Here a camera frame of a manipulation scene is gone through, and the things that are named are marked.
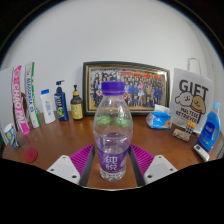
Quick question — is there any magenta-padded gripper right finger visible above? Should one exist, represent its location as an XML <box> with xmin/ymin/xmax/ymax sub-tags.
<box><xmin>129</xmin><ymin>143</ymin><xmax>179</xmax><ymax>187</ymax></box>

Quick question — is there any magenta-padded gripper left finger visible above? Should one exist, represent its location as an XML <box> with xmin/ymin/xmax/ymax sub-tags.
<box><xmin>46</xmin><ymin>143</ymin><xmax>97</xmax><ymax>187</ymax></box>

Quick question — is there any purple-capped clear water bottle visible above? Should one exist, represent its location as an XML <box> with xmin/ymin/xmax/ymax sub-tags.
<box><xmin>92</xmin><ymin>80</ymin><xmax>134</xmax><ymax>183</ymax></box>

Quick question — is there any blue tissue pack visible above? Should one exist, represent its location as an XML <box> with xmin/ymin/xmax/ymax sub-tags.
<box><xmin>145</xmin><ymin>104</ymin><xmax>173</xmax><ymax>130</ymax></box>

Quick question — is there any small colourful snack packet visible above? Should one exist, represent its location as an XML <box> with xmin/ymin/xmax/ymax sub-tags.
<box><xmin>171</xmin><ymin>128</ymin><xmax>192</xmax><ymax>142</ymax></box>

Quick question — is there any flat round red coaster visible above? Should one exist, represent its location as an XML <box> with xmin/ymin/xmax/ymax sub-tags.
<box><xmin>23</xmin><ymin>147</ymin><xmax>39</xmax><ymax>164</ymax></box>

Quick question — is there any yellow-labelled brown pump bottle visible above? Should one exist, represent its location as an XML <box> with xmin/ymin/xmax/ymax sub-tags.
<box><xmin>70</xmin><ymin>84</ymin><xmax>84</xmax><ymax>121</ymax></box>

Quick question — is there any dark blue pump bottle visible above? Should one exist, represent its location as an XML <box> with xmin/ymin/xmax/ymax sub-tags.
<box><xmin>53</xmin><ymin>79</ymin><xmax>70</xmax><ymax>122</ymax></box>

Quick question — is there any small white remote control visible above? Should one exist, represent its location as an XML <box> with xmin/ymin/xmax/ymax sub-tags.
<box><xmin>193</xmin><ymin>143</ymin><xmax>211</xmax><ymax>162</ymax></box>

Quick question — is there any white bottle with blue cap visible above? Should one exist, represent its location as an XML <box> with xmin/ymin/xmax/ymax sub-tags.
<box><xmin>39</xmin><ymin>88</ymin><xmax>57</xmax><ymax>125</ymax></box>

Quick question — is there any framed group photo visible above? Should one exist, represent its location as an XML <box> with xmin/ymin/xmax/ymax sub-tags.
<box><xmin>81</xmin><ymin>60</ymin><xmax>171</xmax><ymax>117</ymax></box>

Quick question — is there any blue detergent bottle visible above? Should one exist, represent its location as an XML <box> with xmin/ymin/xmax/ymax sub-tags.
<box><xmin>198</xmin><ymin>100</ymin><xmax>222</xmax><ymax>153</ymax></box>

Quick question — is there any white mug with blue print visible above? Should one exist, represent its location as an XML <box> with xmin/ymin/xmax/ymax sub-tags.
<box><xmin>3</xmin><ymin>123</ymin><xmax>20</xmax><ymax>150</ymax></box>

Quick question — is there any tall white and blue box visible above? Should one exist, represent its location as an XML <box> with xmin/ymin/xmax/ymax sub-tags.
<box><xmin>24</xmin><ymin>61</ymin><xmax>42</xmax><ymax>129</ymax></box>

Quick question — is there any white paper gift bag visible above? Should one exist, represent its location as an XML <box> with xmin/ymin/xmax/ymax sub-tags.
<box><xmin>168</xmin><ymin>57</ymin><xmax>214</xmax><ymax>134</ymax></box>

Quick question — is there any tall pink and white box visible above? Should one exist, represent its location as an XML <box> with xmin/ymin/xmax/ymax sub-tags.
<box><xmin>11</xmin><ymin>64</ymin><xmax>31</xmax><ymax>136</ymax></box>

